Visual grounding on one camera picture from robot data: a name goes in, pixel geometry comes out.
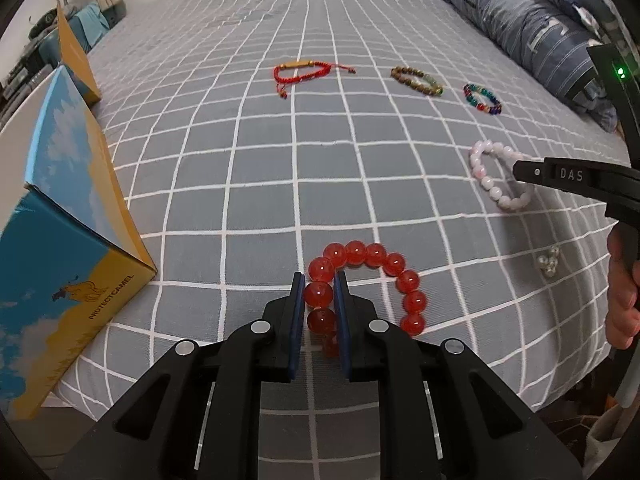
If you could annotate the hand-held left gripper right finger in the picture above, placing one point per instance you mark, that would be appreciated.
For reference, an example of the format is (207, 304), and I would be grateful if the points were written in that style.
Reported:
(342, 320)

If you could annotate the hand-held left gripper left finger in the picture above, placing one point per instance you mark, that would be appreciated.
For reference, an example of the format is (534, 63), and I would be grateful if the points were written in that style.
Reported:
(298, 310)

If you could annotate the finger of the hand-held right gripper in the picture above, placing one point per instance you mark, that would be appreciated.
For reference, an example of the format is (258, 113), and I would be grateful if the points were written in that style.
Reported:
(530, 171)

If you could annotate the person's right hand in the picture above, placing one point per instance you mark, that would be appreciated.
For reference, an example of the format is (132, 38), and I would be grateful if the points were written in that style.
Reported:
(622, 305)

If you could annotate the small pearl bead cluster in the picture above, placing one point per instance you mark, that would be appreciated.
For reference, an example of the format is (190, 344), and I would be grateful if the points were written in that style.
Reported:
(548, 262)

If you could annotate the grey checked bed sheet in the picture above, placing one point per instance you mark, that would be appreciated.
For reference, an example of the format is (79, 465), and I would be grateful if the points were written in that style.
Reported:
(280, 170)

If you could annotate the grey striped pillow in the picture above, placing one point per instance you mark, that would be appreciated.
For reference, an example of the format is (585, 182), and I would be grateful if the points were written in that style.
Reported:
(520, 20)

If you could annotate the white pipe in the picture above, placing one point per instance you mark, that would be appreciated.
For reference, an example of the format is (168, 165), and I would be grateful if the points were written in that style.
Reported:
(627, 385)

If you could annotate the blue and yellow cardboard box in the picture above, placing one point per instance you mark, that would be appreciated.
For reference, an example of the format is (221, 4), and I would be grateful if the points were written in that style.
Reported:
(65, 220)

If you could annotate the beige bag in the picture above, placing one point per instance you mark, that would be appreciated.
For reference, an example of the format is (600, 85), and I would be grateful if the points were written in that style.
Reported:
(612, 440)

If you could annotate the teal cloth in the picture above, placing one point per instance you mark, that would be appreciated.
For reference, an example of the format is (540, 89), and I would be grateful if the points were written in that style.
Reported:
(90, 22)

